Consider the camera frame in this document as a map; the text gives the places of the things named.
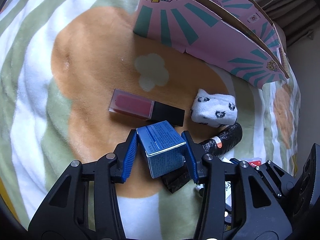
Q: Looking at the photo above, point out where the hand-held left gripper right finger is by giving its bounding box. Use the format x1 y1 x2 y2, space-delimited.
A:
180 130 294 240

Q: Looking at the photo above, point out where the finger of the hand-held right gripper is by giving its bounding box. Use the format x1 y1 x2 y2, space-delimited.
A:
254 159 297 200

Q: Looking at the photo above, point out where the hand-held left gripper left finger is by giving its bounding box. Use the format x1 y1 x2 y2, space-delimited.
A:
27 129 139 240

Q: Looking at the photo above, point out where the red white small packet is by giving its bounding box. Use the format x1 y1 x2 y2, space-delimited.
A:
249 157 263 168

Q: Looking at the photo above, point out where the black trash bag roll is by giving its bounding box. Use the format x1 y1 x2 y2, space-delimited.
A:
161 122 243 193

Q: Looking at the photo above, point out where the red lip tint tube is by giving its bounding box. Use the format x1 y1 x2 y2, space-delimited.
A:
109 88 185 127

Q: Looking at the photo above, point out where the white printed sock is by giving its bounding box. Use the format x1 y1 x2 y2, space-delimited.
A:
190 88 237 128

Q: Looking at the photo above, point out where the pink teal cardboard box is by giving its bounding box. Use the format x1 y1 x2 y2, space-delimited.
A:
132 0 290 90

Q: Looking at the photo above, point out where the white printed card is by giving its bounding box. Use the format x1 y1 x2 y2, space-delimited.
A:
196 180 234 205

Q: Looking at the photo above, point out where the striped floral blanket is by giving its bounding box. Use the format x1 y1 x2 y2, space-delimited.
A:
0 0 303 240

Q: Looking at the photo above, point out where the beige curtain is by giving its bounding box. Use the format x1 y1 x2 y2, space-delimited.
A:
252 0 320 47

